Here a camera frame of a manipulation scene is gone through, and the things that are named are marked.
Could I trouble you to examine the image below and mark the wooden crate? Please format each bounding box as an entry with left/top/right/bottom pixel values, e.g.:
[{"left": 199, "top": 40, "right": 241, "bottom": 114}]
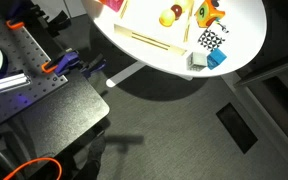
[{"left": 113, "top": 0, "right": 196, "bottom": 57}]

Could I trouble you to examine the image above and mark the blue block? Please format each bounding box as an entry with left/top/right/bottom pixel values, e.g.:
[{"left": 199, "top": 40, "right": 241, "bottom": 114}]
[{"left": 206, "top": 48, "right": 228, "bottom": 71}]

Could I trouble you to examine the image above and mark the pink orange multicoloured block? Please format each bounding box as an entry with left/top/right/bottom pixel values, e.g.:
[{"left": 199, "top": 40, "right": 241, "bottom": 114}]
[{"left": 98, "top": 0, "right": 126, "bottom": 13}]

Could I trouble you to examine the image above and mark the white table base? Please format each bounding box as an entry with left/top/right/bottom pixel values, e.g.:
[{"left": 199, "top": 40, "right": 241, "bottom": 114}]
[{"left": 105, "top": 60, "right": 194, "bottom": 89}]

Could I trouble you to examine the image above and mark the dark blue clamp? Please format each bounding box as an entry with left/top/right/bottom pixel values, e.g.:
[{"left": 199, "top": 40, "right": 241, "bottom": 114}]
[{"left": 79, "top": 53, "right": 107, "bottom": 80}]

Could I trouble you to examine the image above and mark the grey white cube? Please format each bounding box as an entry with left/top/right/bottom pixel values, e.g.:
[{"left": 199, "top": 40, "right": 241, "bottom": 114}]
[{"left": 186, "top": 51, "right": 208, "bottom": 72}]

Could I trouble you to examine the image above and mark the yellow ball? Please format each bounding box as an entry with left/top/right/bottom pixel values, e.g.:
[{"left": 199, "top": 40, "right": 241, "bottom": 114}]
[
  {"left": 158, "top": 8, "right": 177, "bottom": 28},
  {"left": 174, "top": 0, "right": 190, "bottom": 9}
]

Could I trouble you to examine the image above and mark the black robot stand plate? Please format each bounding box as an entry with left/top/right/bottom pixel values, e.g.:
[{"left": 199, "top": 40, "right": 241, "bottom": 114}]
[{"left": 0, "top": 69, "right": 111, "bottom": 175}]

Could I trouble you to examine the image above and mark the black stand leg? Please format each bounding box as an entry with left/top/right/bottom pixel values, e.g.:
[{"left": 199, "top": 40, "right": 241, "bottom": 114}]
[{"left": 82, "top": 134, "right": 107, "bottom": 180}]

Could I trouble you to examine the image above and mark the black white patterned cube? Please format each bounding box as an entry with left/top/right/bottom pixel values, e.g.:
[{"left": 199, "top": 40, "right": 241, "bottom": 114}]
[{"left": 197, "top": 28, "right": 226, "bottom": 52}]

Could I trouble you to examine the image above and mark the dark red ball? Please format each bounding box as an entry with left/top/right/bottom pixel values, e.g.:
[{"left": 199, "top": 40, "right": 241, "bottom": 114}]
[{"left": 170, "top": 4, "right": 184, "bottom": 21}]

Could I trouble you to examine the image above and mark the orange number die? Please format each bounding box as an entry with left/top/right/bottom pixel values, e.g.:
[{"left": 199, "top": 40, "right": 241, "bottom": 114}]
[{"left": 194, "top": 0, "right": 226, "bottom": 29}]

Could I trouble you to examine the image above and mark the black floor hatch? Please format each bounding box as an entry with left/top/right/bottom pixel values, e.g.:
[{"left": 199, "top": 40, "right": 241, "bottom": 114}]
[{"left": 215, "top": 102, "right": 259, "bottom": 155}]

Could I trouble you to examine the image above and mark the perforated metal breadboard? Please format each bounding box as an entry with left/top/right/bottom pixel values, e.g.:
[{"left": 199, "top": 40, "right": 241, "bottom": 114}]
[{"left": 0, "top": 14, "right": 69, "bottom": 133}]

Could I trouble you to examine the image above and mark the orange cable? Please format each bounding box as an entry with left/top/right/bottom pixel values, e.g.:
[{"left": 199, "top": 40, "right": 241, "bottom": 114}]
[{"left": 3, "top": 157, "right": 63, "bottom": 180}]

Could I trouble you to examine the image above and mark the aluminium extrusion rail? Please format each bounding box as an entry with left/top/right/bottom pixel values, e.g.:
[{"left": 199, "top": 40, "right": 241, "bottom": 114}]
[{"left": 0, "top": 71, "right": 32, "bottom": 98}]

